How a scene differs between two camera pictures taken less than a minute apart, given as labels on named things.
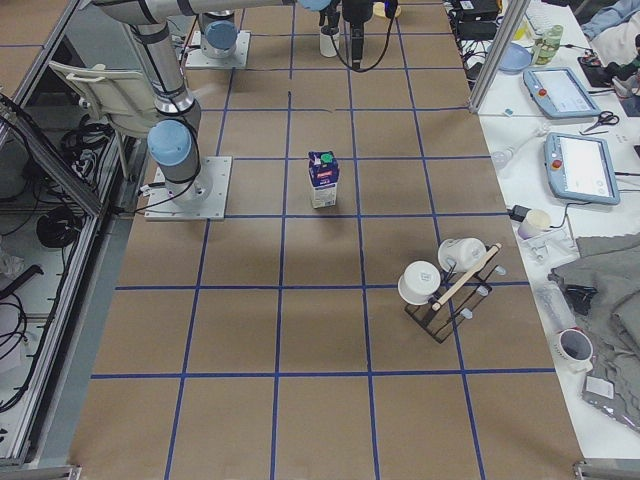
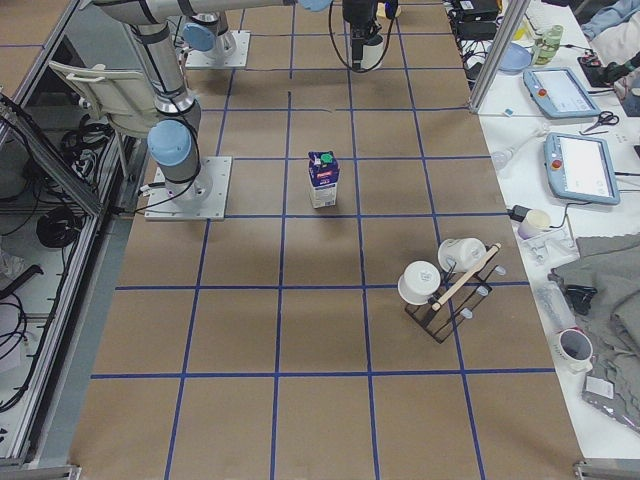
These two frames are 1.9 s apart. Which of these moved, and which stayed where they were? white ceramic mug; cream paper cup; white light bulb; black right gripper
Moved: white ceramic mug
Stayed: cream paper cup; black right gripper; white light bulb
